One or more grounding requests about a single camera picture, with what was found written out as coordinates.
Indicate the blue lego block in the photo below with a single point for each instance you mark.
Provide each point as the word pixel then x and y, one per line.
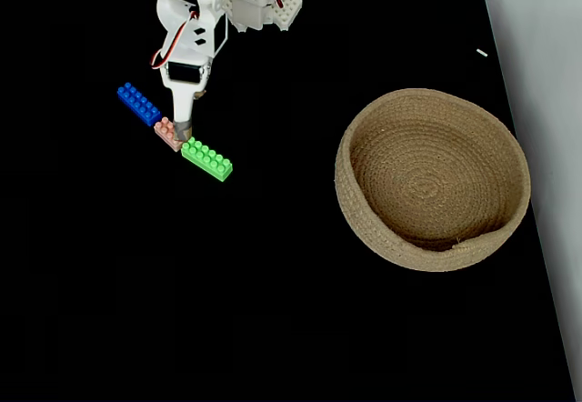
pixel 138 104

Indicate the small white tape strip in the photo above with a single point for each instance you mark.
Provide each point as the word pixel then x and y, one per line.
pixel 482 53

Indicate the green lego block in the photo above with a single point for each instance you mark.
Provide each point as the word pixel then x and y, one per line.
pixel 207 158

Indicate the pink lego block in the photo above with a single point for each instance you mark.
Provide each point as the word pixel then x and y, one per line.
pixel 164 131

